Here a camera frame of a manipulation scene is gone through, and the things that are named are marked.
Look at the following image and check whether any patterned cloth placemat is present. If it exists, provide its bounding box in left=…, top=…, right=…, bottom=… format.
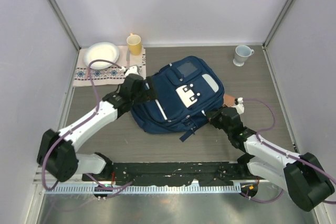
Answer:
left=72, top=46, right=146, bottom=87

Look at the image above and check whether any white slotted cable duct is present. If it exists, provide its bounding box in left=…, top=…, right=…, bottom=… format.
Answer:
left=46, top=183, right=241, bottom=195

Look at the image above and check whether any light blue footed cup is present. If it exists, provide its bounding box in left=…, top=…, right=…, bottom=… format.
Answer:
left=233, top=45, right=255, bottom=67

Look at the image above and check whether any navy blue student backpack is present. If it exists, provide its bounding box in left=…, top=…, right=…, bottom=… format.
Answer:
left=131, top=56, right=225, bottom=142

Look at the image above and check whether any pink handled fork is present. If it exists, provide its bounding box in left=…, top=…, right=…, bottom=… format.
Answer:
left=85, top=67, right=90, bottom=80

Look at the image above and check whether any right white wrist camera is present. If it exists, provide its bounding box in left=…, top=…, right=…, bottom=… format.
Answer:
left=232, top=98, right=245, bottom=115

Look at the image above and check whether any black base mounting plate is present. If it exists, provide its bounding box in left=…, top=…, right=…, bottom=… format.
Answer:
left=81, top=161, right=269, bottom=187

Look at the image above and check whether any white paper plate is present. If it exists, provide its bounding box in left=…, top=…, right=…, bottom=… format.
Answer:
left=83, top=42, right=120, bottom=70

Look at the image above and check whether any yellow mug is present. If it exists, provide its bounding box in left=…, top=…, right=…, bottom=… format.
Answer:
left=127, top=34, right=142, bottom=56

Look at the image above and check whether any tan leather wallet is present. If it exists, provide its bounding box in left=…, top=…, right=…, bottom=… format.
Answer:
left=223, top=94, right=236, bottom=107

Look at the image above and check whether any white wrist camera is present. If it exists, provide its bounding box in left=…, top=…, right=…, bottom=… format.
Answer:
left=232, top=98, right=245, bottom=115
left=120, top=65, right=140, bottom=77

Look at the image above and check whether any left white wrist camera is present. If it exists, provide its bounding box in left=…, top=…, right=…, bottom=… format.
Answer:
left=120, top=65, right=140, bottom=77

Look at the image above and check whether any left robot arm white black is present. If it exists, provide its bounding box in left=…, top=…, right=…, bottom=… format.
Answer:
left=37, top=73, right=157, bottom=182

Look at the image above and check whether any pink handled table knife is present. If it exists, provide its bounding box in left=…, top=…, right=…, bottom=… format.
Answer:
left=126, top=48, right=130, bottom=68

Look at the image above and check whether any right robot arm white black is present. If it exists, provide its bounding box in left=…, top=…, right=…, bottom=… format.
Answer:
left=206, top=107, right=335, bottom=211

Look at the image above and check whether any aluminium frame rail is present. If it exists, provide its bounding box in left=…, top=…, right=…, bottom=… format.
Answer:
left=33, top=160, right=320, bottom=184

